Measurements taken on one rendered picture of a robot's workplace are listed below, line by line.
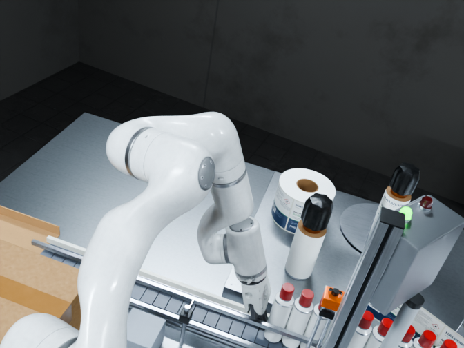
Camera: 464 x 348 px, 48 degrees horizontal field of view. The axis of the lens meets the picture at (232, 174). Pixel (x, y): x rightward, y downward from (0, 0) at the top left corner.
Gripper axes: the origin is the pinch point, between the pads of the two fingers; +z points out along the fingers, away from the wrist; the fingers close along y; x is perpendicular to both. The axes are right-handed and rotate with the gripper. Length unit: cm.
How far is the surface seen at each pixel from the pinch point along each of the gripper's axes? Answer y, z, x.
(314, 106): 250, 52, 33
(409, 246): -17, -42, -39
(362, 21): 248, -7, -5
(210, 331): -5.5, 2.3, 13.6
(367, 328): -1.6, -1.5, -28.7
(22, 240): 5, -17, 78
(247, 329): -0.9, 5.0, 4.4
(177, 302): -0.4, -2.3, 24.6
